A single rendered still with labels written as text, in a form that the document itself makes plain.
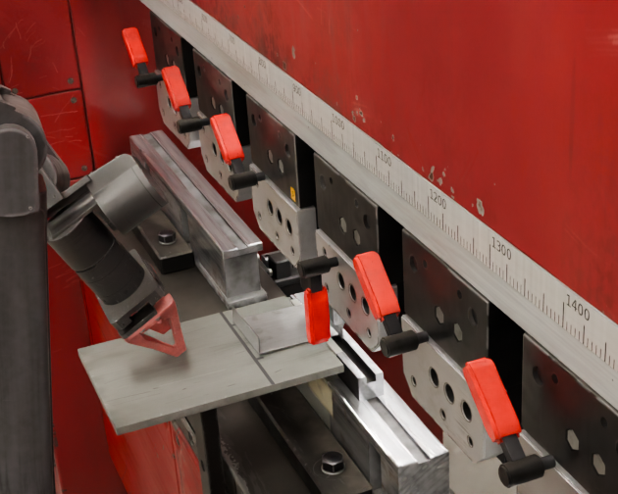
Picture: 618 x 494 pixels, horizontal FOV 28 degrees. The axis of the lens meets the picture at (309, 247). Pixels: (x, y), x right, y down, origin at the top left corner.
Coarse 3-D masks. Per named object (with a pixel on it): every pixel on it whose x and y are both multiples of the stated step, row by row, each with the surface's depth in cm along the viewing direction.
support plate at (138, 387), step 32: (192, 320) 149; (224, 320) 148; (96, 352) 143; (128, 352) 143; (160, 352) 142; (192, 352) 142; (224, 352) 142; (256, 352) 141; (288, 352) 141; (320, 352) 140; (96, 384) 137; (128, 384) 137; (160, 384) 136; (192, 384) 136; (224, 384) 136; (256, 384) 135; (288, 384) 136; (128, 416) 131; (160, 416) 131
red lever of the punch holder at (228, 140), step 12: (216, 120) 141; (228, 120) 142; (216, 132) 141; (228, 132) 141; (228, 144) 140; (240, 144) 141; (228, 156) 140; (240, 156) 140; (240, 168) 140; (228, 180) 140; (240, 180) 139; (252, 180) 139
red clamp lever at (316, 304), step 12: (300, 264) 122; (312, 264) 122; (324, 264) 122; (336, 264) 123; (300, 276) 123; (312, 276) 123; (312, 288) 123; (324, 288) 124; (312, 300) 124; (324, 300) 124; (312, 312) 124; (324, 312) 125; (312, 324) 125; (324, 324) 125; (312, 336) 126; (324, 336) 126
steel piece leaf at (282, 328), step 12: (276, 312) 148; (288, 312) 148; (300, 312) 148; (240, 324) 144; (252, 324) 146; (264, 324) 146; (276, 324) 146; (288, 324) 146; (300, 324) 146; (252, 336) 141; (264, 336) 143; (276, 336) 143; (288, 336) 143; (300, 336) 143; (264, 348) 141; (276, 348) 141
